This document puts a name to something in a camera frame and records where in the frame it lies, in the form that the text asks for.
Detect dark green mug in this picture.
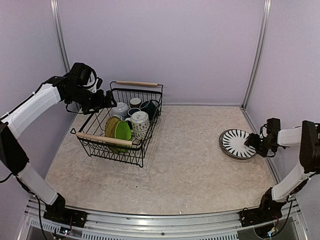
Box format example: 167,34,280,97
139,100,159,122

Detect dark blue cup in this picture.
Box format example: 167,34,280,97
127,107,140,117

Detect woven bamboo tray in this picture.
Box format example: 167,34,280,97
104,116,121,138

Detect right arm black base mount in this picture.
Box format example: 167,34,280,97
238,208,283,227

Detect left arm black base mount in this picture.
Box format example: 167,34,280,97
43,208,88,228

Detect aluminium front frame rail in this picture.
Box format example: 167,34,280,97
14,198,311,240

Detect green plastic plate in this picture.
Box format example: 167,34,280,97
110,120,132,141

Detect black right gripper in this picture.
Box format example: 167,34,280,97
244,133,278,158

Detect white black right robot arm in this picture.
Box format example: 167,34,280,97
244,118,320,222

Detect blue white patterned bowl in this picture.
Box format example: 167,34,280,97
112,114,125,121

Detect grey reindeer snowflake plate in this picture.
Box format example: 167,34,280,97
219,132,258,160

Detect brown white small cup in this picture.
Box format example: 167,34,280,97
129,97,142,109

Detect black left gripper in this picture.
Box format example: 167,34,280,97
66,85,117,115

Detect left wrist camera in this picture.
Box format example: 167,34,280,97
84,77,103,93

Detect black wire dish rack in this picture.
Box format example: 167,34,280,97
71,81,164,168

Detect white black striped plate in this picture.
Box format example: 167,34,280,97
220,128,257,158

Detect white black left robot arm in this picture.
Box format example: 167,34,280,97
0,62,117,223

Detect white grey ceramic bowl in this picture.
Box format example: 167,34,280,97
110,102,129,117

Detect white floral patterned mug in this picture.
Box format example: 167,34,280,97
125,111,150,140

